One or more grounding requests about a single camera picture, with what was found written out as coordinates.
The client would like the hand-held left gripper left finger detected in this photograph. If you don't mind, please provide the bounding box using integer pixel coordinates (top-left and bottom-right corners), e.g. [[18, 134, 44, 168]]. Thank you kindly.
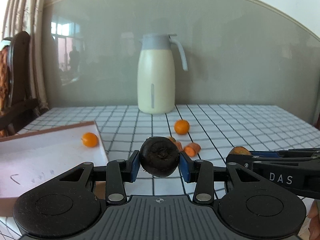
[[57, 150, 140, 205]]

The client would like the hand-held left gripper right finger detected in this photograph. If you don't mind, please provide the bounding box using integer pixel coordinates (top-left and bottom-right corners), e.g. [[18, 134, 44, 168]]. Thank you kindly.
[[179, 152, 269, 205]]

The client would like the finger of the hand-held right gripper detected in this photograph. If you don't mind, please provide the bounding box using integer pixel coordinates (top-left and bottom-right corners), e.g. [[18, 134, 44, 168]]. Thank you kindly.
[[226, 154, 318, 172], [250, 148, 320, 158]]

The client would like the carrot piece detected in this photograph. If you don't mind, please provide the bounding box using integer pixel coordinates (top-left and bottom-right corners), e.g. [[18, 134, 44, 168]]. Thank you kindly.
[[183, 142, 201, 157], [230, 146, 252, 155]]

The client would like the dark water chestnut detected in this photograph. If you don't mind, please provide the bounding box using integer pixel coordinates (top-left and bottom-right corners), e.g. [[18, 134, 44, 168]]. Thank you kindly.
[[139, 136, 180, 177]]

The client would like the orange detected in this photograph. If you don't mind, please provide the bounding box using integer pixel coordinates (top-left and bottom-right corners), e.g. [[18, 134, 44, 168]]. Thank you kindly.
[[174, 119, 190, 135], [81, 132, 99, 147]]

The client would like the wooden tray with white inside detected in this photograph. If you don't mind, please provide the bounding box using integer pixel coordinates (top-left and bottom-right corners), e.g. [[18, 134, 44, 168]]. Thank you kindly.
[[0, 121, 110, 198]]

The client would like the person's right hand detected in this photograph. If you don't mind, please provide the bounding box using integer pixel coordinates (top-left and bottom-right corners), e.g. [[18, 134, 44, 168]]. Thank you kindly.
[[308, 200, 320, 240]]

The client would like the brown and orange fruit cluster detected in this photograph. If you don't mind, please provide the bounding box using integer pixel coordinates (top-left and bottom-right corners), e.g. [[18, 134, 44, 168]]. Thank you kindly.
[[168, 136, 183, 152]]

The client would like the white black checked tablecloth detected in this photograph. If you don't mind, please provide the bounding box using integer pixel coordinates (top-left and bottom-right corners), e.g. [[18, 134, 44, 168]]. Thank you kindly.
[[0, 104, 320, 240]]

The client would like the cream thermos jug grey lid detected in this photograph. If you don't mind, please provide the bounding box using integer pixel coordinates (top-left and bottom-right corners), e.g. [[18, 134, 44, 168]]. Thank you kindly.
[[137, 33, 188, 114]]

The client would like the wooden chair with orange cushion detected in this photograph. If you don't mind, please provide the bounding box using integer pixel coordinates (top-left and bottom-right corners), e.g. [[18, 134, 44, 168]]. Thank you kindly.
[[0, 31, 41, 138]]

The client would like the beige curtain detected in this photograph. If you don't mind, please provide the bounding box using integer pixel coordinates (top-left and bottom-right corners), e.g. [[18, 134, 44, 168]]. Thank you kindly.
[[2, 0, 51, 111]]

